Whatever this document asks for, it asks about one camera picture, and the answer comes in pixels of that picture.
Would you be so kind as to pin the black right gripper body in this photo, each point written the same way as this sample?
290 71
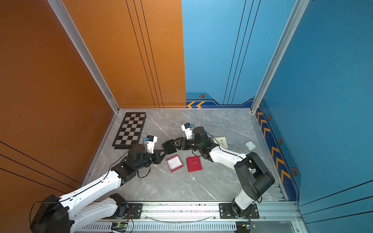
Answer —
192 144

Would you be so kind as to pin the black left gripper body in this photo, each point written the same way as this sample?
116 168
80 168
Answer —
149 159

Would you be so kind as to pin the red jewelry box base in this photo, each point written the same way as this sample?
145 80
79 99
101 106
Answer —
174 163

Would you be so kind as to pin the red booklet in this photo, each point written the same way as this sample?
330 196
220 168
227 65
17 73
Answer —
194 164

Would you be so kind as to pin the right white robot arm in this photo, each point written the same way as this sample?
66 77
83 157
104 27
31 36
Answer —
254 176

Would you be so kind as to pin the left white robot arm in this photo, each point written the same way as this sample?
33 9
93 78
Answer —
70 212

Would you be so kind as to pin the black white chessboard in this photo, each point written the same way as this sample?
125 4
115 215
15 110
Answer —
130 130

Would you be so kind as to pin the clear plastic earphone case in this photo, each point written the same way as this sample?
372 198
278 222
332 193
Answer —
250 145

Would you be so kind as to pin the left circuit board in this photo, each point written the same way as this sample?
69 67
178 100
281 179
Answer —
118 227

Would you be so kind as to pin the circuit board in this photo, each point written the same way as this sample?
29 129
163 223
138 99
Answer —
118 227
244 227

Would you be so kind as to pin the right circuit board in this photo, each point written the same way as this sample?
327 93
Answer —
244 227

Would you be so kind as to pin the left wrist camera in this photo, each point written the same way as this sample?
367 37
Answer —
150 142

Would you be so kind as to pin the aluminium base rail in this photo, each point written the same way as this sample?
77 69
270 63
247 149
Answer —
170 212

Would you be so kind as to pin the aluminium corner post left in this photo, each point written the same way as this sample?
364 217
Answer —
66 21

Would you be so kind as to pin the aluminium corner post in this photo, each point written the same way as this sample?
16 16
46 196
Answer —
66 21
289 30

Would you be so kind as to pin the aluminium corner post right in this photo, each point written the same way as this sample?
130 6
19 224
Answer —
289 30

